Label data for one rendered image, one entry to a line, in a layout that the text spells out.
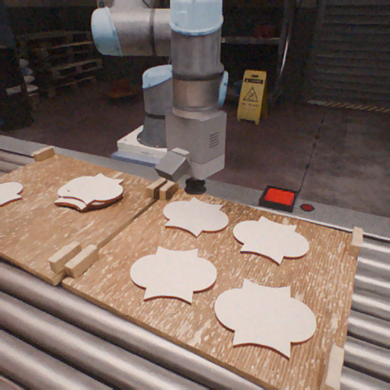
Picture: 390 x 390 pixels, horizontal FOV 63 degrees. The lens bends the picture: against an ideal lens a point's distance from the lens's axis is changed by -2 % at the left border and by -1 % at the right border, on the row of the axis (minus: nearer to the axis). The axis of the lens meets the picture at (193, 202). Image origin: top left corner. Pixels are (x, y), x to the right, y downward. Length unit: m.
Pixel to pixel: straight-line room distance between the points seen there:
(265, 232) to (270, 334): 0.22
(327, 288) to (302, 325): 0.10
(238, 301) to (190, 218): 0.22
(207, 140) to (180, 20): 0.18
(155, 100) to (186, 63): 0.55
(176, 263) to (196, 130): 0.22
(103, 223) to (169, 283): 0.22
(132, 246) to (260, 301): 0.24
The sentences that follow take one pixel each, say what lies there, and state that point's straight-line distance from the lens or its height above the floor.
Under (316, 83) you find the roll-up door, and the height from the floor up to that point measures 0.32.
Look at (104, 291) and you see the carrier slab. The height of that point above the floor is 0.94.
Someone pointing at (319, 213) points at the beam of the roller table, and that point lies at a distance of 0.76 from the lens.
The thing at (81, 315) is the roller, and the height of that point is 0.91.
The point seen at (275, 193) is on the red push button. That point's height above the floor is 0.93.
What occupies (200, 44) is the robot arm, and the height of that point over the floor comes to 1.26.
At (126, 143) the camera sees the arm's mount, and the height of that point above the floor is 0.90.
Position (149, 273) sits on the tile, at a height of 0.94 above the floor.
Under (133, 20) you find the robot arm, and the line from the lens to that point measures 0.62.
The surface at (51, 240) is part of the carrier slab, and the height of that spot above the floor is 0.94.
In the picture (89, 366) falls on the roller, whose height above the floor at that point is 0.91.
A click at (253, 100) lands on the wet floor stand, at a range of 4.14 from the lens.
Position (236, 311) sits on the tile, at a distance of 0.47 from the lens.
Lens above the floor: 1.31
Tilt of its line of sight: 32 degrees down
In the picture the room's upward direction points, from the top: straight up
